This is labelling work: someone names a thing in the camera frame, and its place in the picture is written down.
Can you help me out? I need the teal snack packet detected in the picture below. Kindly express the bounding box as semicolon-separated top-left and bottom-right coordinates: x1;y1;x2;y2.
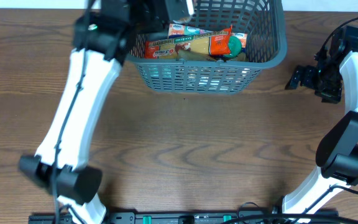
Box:
149;65;174;85

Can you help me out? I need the spaghetti pasta packet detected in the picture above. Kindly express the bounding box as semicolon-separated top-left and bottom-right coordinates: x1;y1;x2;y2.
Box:
144;27;232;59

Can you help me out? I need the grey plastic basket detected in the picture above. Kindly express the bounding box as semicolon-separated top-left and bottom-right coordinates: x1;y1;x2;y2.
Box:
127;0;287;94

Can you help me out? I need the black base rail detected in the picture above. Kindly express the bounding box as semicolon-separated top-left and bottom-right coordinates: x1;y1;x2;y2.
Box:
28;207;339;224

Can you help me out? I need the gold foil snack bag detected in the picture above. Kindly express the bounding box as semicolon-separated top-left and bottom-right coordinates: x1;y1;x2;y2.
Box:
177;50;249;62

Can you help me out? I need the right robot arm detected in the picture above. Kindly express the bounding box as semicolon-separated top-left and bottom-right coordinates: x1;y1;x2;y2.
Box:
279;26;358;214

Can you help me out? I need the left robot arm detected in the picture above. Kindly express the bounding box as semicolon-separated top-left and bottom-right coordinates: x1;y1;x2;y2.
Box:
19;0;195;223

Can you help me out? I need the green lid jar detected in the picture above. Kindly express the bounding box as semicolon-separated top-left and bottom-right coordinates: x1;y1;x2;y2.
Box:
224;36;242;58

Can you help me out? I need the colourful tissue pack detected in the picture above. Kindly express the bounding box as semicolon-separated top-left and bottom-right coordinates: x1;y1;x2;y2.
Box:
168;24;247;49

